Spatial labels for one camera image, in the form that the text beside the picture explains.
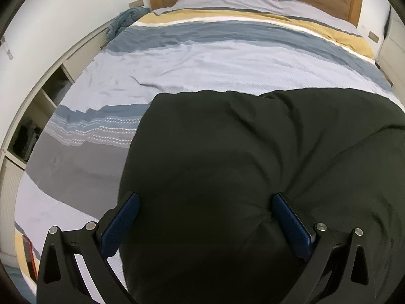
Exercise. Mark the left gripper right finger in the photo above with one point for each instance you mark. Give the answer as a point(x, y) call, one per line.
point(338, 267)

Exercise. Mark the striped duvet cover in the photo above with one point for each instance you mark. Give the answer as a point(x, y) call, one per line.
point(74, 173)

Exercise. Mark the white low shelf unit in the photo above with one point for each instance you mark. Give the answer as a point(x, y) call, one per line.
point(39, 107)

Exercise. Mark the right wall switch plate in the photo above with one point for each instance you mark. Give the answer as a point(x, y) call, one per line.
point(373, 37)

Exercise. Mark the black puffer coat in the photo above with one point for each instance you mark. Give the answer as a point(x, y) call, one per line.
point(205, 165)

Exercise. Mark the red flat object on bed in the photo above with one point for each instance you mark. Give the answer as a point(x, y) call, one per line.
point(30, 259)

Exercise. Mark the blue crumpled cloth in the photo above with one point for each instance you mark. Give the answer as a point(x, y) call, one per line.
point(124, 20)

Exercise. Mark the left wall switch plate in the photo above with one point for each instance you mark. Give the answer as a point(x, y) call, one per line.
point(136, 4)

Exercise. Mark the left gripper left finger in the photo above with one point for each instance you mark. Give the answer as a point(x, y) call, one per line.
point(59, 277)

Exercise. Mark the wall switch plate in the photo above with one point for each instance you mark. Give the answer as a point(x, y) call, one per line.
point(136, 4)
point(373, 37)

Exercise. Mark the striped pillow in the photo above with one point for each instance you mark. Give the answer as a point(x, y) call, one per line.
point(293, 8)

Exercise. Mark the white wardrobe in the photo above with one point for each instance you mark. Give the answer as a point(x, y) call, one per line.
point(391, 57)

